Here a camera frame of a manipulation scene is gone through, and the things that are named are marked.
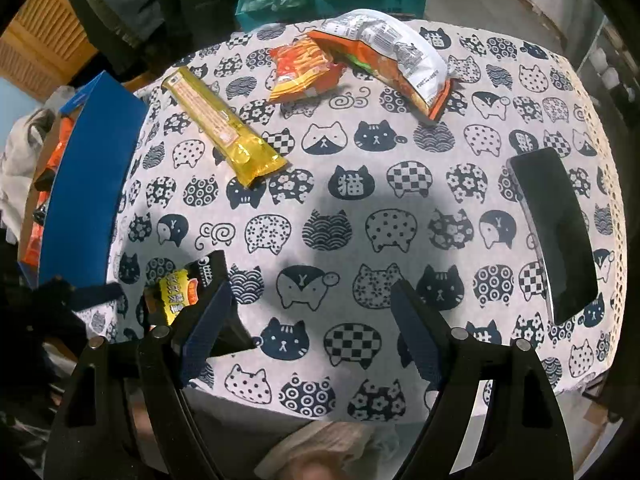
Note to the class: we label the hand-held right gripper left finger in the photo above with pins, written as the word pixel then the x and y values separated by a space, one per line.
pixel 210 325

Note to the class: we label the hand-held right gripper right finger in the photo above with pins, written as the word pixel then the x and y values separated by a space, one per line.
pixel 415 330

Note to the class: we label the blue cardboard box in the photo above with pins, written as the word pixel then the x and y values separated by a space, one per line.
pixel 95 185

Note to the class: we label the black yellow-label snack packet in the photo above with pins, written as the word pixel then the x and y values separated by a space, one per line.
pixel 175 290

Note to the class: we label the small orange snack packet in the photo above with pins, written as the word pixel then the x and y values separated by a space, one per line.
pixel 300 70

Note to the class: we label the cat print tablecloth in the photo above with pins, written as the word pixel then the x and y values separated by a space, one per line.
pixel 350 240

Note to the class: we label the white and orange snack packet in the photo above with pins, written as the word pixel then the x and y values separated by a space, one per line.
pixel 400 55

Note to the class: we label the black phone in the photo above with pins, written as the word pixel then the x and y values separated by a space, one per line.
pixel 555 235

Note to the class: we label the shoe rack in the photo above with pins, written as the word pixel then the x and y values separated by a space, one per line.
pixel 615 75

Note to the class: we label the black hanging jacket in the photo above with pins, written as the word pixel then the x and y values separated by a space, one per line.
pixel 150 10

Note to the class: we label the long yellow snack packet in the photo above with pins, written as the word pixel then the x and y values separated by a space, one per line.
pixel 220 120

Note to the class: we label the wooden louvered door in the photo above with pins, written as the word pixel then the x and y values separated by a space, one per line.
pixel 45 35

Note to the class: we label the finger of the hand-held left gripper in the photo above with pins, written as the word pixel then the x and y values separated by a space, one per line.
pixel 95 294

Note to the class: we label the beige cloth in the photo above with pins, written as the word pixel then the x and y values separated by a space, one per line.
pixel 320 450

